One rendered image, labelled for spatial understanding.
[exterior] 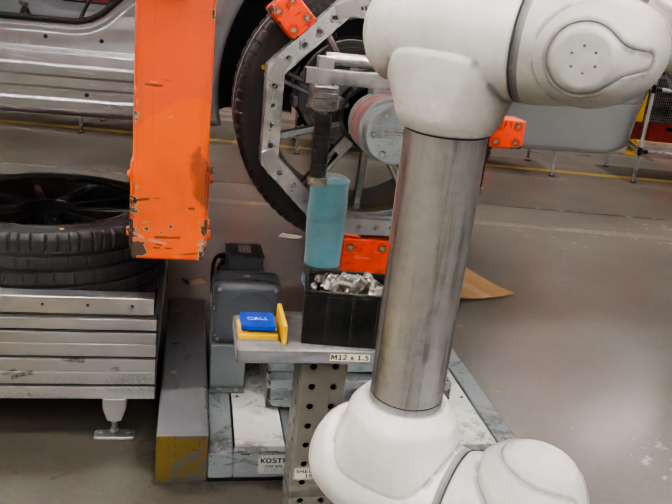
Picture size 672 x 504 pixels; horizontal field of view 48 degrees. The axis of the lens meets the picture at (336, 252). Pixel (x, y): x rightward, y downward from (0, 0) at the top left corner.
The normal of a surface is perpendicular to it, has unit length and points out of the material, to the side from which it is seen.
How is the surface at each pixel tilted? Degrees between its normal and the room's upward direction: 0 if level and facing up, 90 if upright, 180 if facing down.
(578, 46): 94
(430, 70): 98
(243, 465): 90
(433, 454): 75
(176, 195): 90
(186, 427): 0
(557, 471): 7
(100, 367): 90
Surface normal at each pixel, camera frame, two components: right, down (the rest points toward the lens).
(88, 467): 0.10, -0.95
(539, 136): 0.17, 0.33
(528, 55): -0.58, 0.35
